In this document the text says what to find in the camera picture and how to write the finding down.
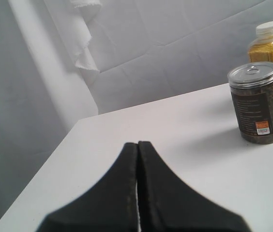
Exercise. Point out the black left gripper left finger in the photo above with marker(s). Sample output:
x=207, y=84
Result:
x=108, y=206

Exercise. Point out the dark seed jar, metal lid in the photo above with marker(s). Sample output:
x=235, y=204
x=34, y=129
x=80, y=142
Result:
x=251, y=87

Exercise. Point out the white backdrop cloth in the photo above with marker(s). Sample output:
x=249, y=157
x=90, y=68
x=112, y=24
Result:
x=65, y=60

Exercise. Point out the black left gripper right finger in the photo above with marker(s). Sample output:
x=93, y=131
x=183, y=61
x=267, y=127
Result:
x=167, y=204

